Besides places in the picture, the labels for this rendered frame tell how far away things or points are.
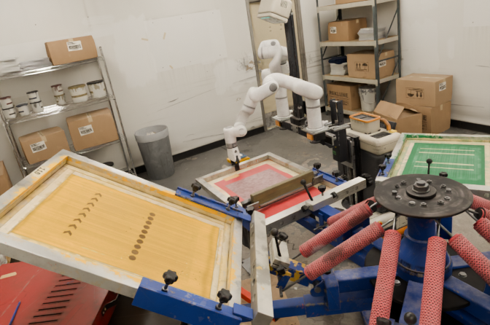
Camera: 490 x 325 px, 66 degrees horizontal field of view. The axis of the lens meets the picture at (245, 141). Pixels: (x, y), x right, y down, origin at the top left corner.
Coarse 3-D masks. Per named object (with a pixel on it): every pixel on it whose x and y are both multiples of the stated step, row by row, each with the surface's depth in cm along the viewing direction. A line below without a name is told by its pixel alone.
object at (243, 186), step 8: (240, 176) 245; (216, 184) 240; (224, 184) 238; (232, 184) 236; (240, 184) 234; (248, 184) 232; (256, 184) 230; (232, 192) 225; (240, 192) 224; (248, 192) 222; (240, 200) 214; (280, 200) 207; (264, 208) 201; (272, 208) 200; (280, 208) 199
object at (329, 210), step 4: (320, 208) 176; (324, 208) 175; (328, 208) 175; (332, 208) 174; (312, 212) 181; (316, 212) 178; (320, 212) 175; (324, 212) 172; (328, 212) 172; (332, 212) 171; (336, 212) 171; (340, 212) 170; (324, 216) 173; (328, 216) 170; (324, 220) 174
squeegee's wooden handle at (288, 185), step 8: (296, 176) 208; (304, 176) 209; (312, 176) 212; (280, 184) 202; (288, 184) 205; (296, 184) 208; (256, 192) 197; (264, 192) 198; (272, 192) 201; (280, 192) 203; (256, 200) 197; (264, 200) 199
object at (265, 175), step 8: (256, 168) 254; (264, 168) 252; (272, 168) 250; (248, 176) 243; (256, 176) 241; (264, 176) 240; (272, 176) 238; (280, 176) 236; (288, 176) 234; (264, 184) 229; (272, 184) 227; (304, 192) 211; (312, 192) 210; (320, 192) 208; (288, 200) 205; (296, 200) 204; (304, 200) 203
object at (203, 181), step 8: (248, 160) 260; (256, 160) 261; (264, 160) 264; (272, 160) 261; (280, 160) 252; (288, 160) 249; (224, 168) 253; (232, 168) 253; (240, 168) 256; (296, 168) 237; (304, 168) 233; (208, 176) 245; (216, 176) 248; (200, 184) 239; (208, 184) 233; (328, 184) 212; (208, 192) 229; (216, 192) 221; (224, 200) 210
